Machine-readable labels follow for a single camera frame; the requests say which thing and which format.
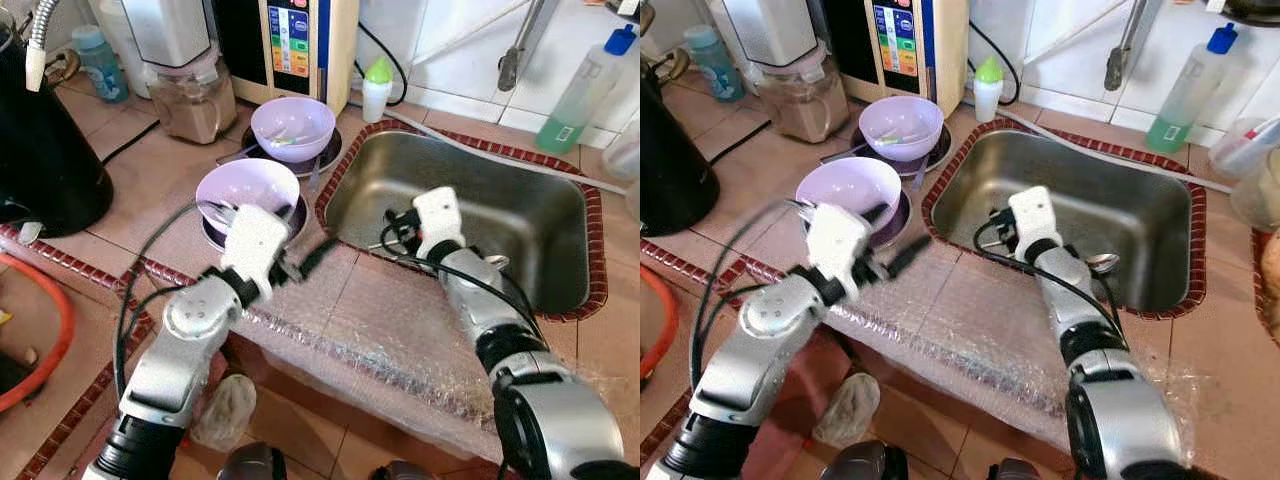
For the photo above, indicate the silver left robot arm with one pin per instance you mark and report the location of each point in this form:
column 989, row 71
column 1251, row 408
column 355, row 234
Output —
column 175, row 360
column 760, row 360

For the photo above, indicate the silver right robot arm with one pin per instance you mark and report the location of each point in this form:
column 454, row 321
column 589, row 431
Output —
column 555, row 410
column 1120, row 410

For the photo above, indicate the dark round plate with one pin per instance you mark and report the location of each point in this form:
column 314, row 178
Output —
column 298, row 215
column 940, row 155
column 330, row 155
column 905, row 215

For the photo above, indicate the lilac plastic bowl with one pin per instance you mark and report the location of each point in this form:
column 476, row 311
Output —
column 850, row 185
column 900, row 120
column 245, row 185
column 292, row 120

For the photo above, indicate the metal spoon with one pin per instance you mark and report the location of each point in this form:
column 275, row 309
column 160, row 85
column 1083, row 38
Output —
column 1102, row 262
column 497, row 263

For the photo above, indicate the clear bubble wrap sheet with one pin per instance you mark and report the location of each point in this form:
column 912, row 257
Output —
column 990, row 340
column 390, row 340

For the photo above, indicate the stainless steel sink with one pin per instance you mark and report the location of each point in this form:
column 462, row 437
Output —
column 520, row 215
column 1130, row 210

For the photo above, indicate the white grinder with brown jar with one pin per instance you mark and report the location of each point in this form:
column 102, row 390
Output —
column 810, row 100
column 190, row 105

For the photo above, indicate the small white bottle green cap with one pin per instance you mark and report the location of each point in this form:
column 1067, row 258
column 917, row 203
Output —
column 376, row 95
column 987, row 95

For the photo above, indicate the crumpled translucent plastic bag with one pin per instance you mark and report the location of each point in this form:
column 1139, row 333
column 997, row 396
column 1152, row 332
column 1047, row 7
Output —
column 225, row 410
column 848, row 408

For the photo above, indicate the cream water purifier colour panel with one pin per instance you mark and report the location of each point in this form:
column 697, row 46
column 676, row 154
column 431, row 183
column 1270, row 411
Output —
column 905, row 45
column 295, row 45

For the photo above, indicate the dark robot left leg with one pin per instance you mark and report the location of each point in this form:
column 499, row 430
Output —
column 865, row 462
column 252, row 462

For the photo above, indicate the dark robot leg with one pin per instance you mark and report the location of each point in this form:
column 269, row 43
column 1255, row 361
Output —
column 1012, row 471
column 402, row 472
column 252, row 462
column 865, row 462

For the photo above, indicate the large black kettle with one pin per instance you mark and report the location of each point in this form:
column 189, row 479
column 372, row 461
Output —
column 675, row 160
column 45, row 150

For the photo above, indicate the orange plastic basin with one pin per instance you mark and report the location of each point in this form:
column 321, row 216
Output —
column 65, row 335
column 670, row 325

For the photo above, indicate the small clear blue-capped bottle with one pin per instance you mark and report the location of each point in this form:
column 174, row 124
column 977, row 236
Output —
column 102, row 70
column 718, row 70

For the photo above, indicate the metal faucet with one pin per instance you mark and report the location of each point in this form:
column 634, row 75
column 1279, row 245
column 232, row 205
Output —
column 1128, row 50
column 520, row 50

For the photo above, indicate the green dish soap bottle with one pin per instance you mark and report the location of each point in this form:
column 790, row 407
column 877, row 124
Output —
column 580, row 100
column 1185, row 100

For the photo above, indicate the black appliance housing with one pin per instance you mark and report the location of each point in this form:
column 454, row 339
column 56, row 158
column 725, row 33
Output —
column 238, row 45

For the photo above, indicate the dark robot right leg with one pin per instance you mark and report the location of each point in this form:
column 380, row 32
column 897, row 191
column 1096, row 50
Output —
column 402, row 472
column 1012, row 471

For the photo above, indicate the clear plastic container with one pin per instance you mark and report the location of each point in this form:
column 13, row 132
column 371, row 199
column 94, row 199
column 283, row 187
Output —
column 622, row 155
column 1245, row 145

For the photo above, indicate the clear glass jar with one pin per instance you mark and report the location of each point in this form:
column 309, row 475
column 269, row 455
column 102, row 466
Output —
column 1258, row 195

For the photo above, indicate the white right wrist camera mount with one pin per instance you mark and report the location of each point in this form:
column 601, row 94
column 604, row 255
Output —
column 438, row 220
column 1035, row 220

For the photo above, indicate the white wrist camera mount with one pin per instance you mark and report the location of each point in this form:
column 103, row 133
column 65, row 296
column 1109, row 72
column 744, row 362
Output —
column 838, row 240
column 438, row 220
column 255, row 240
column 1035, row 220

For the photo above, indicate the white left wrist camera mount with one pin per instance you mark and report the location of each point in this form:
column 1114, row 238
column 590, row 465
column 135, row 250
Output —
column 255, row 240
column 838, row 240

